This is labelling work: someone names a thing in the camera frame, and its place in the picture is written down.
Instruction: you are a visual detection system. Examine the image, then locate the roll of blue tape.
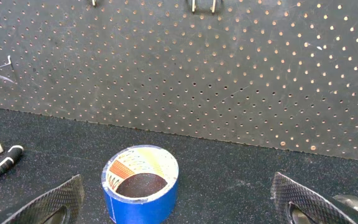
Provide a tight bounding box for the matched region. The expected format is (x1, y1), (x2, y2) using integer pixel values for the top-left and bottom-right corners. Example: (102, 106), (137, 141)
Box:
(101, 144), (180, 224)

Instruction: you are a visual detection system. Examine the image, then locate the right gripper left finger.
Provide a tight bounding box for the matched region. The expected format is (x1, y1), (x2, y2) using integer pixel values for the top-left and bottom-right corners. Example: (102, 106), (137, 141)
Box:
(0, 174), (85, 224)

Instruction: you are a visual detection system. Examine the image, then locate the black pegboard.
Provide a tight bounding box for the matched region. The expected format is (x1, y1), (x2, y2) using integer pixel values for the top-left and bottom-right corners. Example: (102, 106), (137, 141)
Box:
(0, 0), (358, 164)

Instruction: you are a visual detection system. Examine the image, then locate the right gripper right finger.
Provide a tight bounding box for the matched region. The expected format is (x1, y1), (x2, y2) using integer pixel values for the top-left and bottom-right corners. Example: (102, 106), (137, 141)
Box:
(270, 172), (358, 224)

